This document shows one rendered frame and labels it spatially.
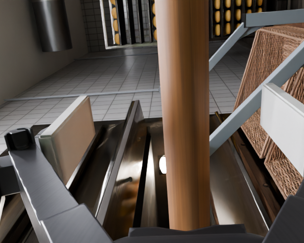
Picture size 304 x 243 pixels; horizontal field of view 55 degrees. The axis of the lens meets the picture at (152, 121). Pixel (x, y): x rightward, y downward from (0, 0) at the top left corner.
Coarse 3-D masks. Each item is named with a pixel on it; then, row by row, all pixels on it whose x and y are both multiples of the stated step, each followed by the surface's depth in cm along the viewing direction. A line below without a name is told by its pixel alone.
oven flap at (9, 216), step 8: (8, 200) 118; (16, 200) 114; (8, 208) 110; (16, 208) 107; (24, 208) 99; (8, 216) 104; (16, 216) 96; (24, 216) 97; (0, 224) 101; (8, 224) 98; (16, 224) 93; (24, 224) 96; (0, 232) 95; (8, 232) 89; (16, 232) 91; (0, 240) 86; (8, 240) 87; (16, 240) 90
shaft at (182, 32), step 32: (160, 0) 16; (192, 0) 15; (160, 32) 16; (192, 32) 16; (160, 64) 17; (192, 64) 16; (192, 96) 17; (192, 128) 18; (192, 160) 18; (192, 192) 19; (192, 224) 20
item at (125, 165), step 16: (128, 128) 131; (144, 128) 168; (128, 144) 120; (144, 144) 157; (128, 160) 114; (112, 176) 94; (128, 176) 109; (112, 192) 86; (128, 192) 104; (112, 208) 83; (128, 208) 100; (112, 224) 80; (128, 224) 96
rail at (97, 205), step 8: (128, 112) 153; (128, 120) 142; (120, 136) 125; (120, 144) 117; (112, 160) 105; (112, 168) 100; (104, 184) 91; (104, 192) 87; (96, 208) 80; (96, 216) 77
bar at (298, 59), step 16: (256, 16) 93; (272, 16) 93; (288, 16) 92; (240, 32) 96; (224, 48) 98; (288, 64) 52; (272, 80) 53; (256, 96) 54; (240, 112) 56; (224, 128) 57
